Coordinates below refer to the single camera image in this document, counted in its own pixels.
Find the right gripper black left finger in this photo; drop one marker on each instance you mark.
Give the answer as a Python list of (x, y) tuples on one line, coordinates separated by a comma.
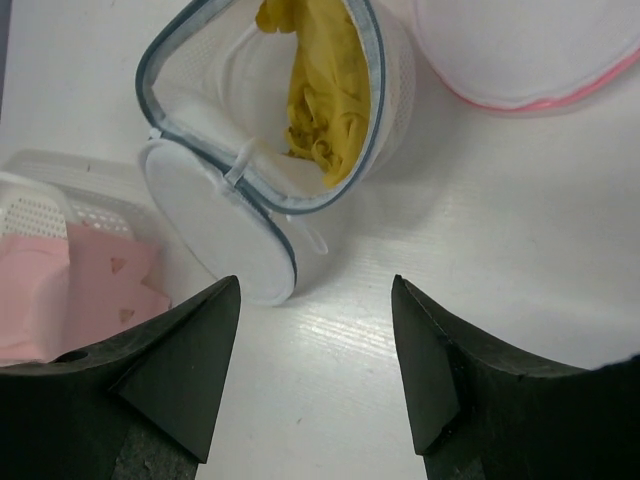
[(140, 405)]

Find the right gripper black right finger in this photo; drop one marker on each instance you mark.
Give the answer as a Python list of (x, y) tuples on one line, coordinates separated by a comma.
[(481, 408)]

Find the pink bra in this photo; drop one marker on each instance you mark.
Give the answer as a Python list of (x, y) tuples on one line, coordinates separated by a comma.
[(62, 294)]

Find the grey trimmed mesh laundry bag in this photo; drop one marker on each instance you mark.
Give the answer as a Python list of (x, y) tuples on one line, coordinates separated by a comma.
[(215, 89)]

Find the yellow bra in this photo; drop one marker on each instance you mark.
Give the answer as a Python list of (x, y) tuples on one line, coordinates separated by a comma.
[(329, 100)]

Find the pink trimmed mesh laundry bag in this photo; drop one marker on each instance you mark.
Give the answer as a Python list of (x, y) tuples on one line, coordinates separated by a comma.
[(527, 55)]

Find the white plastic basket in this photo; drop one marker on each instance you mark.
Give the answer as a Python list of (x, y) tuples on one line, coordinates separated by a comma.
[(42, 192)]

